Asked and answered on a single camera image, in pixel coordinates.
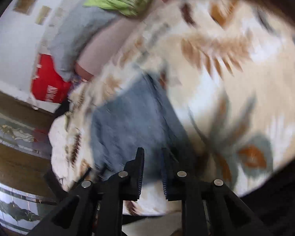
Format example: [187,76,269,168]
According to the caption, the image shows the blue denim pants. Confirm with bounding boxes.
[90,74,195,184]

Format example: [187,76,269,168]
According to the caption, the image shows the white patterned pillow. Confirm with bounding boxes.
[48,112,95,192]

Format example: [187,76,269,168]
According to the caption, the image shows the brown wooden wardrobe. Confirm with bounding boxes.
[0,91,60,235]

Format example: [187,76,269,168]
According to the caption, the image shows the red plastic bag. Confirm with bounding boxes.
[31,53,72,103]

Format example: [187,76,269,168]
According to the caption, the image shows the cream leaf-print fleece blanket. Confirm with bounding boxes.
[68,0,295,216]

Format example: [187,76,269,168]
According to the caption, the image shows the grey quilted blanket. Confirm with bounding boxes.
[48,4,119,82]

